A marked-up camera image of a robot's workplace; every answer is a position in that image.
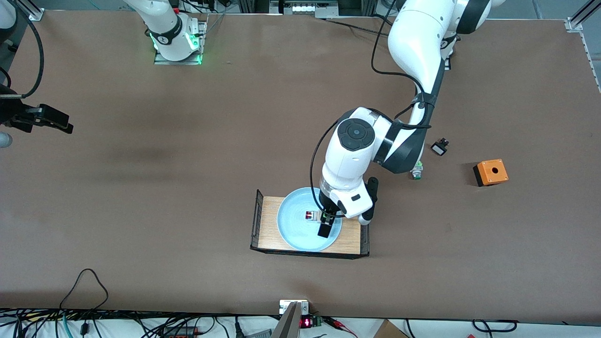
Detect light blue plate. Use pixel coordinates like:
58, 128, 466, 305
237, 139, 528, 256
277, 187, 343, 253

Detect grey metal bar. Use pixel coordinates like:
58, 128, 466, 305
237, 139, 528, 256
271, 302, 302, 338

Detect brown cardboard piece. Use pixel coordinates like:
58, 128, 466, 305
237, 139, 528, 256
373, 319, 409, 338

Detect black power adapter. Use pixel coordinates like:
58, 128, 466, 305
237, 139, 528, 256
162, 325, 198, 338

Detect white light fixture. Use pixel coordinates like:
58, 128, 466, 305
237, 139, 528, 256
270, 0, 339, 18

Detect wooden tray with wire sides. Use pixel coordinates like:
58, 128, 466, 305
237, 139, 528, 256
250, 189, 370, 260

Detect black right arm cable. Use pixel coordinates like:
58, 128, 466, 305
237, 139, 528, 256
0, 0, 45, 99

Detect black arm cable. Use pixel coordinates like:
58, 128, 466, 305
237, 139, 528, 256
310, 0, 435, 212
0, 0, 45, 99

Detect silver bracket plate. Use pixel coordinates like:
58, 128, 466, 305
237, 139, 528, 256
279, 300, 309, 315

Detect red and black wire leads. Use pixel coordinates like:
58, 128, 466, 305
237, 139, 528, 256
324, 317, 358, 338

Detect aluminium profile corner post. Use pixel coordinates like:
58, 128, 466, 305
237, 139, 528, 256
16, 0, 45, 22
566, 0, 601, 32

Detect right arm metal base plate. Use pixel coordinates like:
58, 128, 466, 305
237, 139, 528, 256
154, 19, 207, 65

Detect orange button enclosure box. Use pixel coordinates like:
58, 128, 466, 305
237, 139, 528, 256
473, 159, 509, 187

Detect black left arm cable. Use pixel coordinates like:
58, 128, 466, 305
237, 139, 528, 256
310, 0, 435, 212

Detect black looped cable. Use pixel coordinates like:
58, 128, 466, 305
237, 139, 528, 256
59, 269, 109, 324

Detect thin black cable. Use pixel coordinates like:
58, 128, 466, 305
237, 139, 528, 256
472, 319, 518, 332

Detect black cable across table edge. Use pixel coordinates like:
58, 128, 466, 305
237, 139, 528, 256
322, 18, 391, 37

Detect perforated metal edge rail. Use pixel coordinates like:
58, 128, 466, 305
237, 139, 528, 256
580, 32, 601, 92

